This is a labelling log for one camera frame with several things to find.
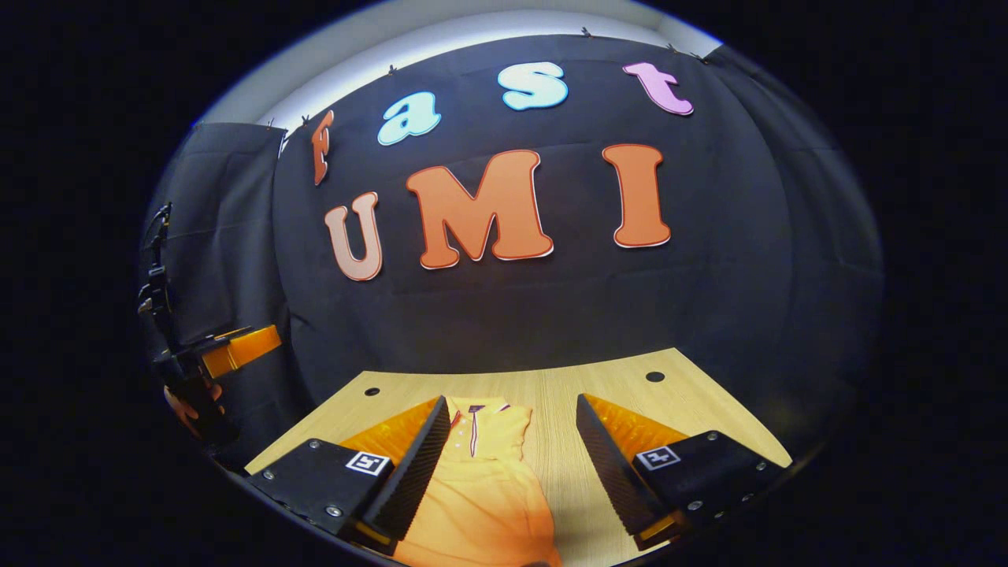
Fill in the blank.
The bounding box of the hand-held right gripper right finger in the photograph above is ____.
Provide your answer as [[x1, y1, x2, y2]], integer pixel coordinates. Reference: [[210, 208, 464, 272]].
[[575, 394, 790, 550]]

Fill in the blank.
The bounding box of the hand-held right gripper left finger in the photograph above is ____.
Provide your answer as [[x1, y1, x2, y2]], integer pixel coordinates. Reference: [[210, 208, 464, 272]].
[[248, 395, 451, 550]]

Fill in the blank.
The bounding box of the orange polo T-shirt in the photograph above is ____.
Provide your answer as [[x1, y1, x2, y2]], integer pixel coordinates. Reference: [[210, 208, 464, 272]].
[[390, 398, 564, 567]]

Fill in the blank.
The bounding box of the black backdrop cloth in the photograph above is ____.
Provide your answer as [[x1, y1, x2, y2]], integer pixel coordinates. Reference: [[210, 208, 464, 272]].
[[142, 33, 884, 473]]

